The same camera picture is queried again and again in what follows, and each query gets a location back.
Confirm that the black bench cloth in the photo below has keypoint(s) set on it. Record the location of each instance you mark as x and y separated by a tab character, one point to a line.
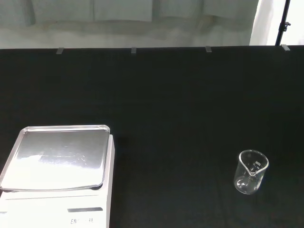
166	118

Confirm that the grey tape strip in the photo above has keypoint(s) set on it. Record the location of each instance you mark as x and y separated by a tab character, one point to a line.
285	47
60	51
208	49
133	50

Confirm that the white electronic balance steel pan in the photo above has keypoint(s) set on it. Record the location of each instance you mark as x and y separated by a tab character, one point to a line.
59	204

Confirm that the black tripod stand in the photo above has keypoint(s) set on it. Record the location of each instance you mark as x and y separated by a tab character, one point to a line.
282	21

